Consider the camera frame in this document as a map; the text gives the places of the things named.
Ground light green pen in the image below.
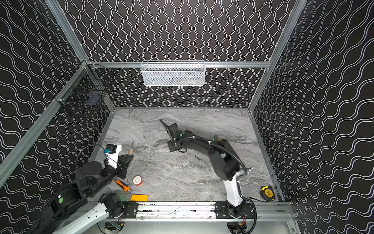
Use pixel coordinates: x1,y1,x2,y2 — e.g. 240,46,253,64
195,156,211,170

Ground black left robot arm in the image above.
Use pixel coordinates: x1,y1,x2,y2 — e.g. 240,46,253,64
27,154,133,234

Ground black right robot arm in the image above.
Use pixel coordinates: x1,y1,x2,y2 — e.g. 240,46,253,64
160,120,247,218

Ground red white tape roll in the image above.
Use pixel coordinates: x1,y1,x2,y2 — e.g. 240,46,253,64
132,175,143,186

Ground orange utility knife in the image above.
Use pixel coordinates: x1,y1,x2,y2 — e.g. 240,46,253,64
115,179,132,194

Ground yellow card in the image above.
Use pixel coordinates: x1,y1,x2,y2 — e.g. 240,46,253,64
131,194,149,202

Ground yellow black tape measure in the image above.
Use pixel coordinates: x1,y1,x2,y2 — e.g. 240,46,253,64
260,186,276,201

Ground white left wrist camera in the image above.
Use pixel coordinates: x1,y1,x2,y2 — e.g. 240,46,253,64
105,144,122,169

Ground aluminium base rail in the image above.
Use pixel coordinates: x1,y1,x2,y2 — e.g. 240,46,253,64
58,200,296,221

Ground white wire mesh basket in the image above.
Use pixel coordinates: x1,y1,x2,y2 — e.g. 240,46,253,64
140,60,206,86

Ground black wire mesh basket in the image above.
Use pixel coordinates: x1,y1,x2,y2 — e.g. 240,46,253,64
56,60,115,119

